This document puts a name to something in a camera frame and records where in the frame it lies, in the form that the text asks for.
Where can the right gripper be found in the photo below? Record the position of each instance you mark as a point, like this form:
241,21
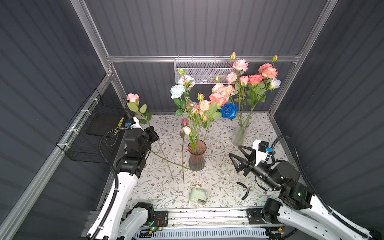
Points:
244,162

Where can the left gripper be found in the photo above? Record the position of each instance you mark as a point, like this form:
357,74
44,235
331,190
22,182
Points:
148,132

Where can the clear frosted glass vase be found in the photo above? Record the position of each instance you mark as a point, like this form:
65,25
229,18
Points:
240,134

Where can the small pink rose stem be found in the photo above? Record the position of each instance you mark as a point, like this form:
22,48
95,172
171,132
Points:
145,117

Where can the magenta rosebud stem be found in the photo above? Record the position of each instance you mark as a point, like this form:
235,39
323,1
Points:
185,123

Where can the pink tulip bud stem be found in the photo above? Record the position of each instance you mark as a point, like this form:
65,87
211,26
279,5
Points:
187,131

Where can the mint white peony spray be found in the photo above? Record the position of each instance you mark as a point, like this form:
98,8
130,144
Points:
180,94

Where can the dark red glass vase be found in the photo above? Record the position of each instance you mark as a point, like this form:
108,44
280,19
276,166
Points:
197,159

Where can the small pink rose spray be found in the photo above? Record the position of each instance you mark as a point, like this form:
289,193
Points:
199,119

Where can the salmon rose stem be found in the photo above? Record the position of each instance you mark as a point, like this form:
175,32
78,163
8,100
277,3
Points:
210,110

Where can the cream rose stem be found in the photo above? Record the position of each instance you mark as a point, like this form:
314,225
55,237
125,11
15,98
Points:
223,90

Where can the cream white flower spray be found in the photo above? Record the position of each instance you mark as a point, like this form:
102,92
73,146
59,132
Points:
232,100

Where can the white blue rose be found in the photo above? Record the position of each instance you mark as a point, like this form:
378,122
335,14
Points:
274,84

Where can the orange pink peony spray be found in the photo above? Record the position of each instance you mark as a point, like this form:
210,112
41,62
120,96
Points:
269,72

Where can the coral red rose stem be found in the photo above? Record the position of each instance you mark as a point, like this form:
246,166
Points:
251,95

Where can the pink peony flower spray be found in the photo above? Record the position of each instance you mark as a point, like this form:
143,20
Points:
239,67

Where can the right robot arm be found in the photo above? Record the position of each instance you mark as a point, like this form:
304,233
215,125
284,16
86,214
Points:
296,205

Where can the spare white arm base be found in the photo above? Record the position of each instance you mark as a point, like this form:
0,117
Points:
141,215

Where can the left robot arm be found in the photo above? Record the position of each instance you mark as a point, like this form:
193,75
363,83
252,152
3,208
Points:
126,171

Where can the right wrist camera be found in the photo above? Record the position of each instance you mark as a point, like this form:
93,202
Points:
264,154

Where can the black wire wall basket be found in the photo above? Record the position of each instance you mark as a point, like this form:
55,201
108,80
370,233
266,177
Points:
83,141

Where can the aluminium front rail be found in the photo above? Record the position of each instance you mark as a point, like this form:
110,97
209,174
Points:
198,217

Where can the white wire wall basket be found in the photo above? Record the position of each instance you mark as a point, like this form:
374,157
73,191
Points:
203,70

